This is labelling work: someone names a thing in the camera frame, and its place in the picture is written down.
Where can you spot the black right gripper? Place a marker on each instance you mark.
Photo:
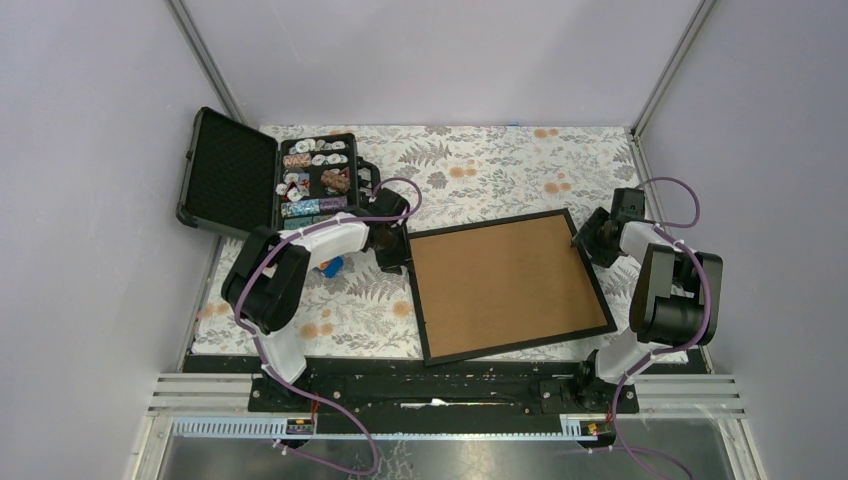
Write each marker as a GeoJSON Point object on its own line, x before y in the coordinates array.
{"type": "Point", "coordinates": [585, 236]}

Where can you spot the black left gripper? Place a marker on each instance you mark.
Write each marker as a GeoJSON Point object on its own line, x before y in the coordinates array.
{"type": "Point", "coordinates": [401, 258]}

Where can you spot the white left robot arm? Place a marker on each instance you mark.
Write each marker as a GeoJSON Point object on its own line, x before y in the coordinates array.
{"type": "Point", "coordinates": [265, 284]}

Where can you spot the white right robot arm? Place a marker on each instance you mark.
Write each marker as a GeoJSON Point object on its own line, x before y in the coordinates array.
{"type": "Point", "coordinates": [675, 303]}

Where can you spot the orange blue toy block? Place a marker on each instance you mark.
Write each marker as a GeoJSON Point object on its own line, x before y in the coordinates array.
{"type": "Point", "coordinates": [331, 268]}

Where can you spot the black poker chip case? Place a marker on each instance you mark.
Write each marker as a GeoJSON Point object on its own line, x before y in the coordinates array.
{"type": "Point", "coordinates": [237, 178]}

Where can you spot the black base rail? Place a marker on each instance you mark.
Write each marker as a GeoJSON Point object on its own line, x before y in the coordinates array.
{"type": "Point", "coordinates": [347, 396]}

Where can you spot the right aluminium corner post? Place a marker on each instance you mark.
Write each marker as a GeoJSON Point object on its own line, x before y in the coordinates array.
{"type": "Point", "coordinates": [686, 41]}

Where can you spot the aluminium corner post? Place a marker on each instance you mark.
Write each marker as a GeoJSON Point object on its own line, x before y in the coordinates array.
{"type": "Point", "coordinates": [195, 41]}
{"type": "Point", "coordinates": [686, 41]}

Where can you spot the left aluminium corner post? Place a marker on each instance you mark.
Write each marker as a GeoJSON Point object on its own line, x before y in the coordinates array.
{"type": "Point", "coordinates": [195, 41]}

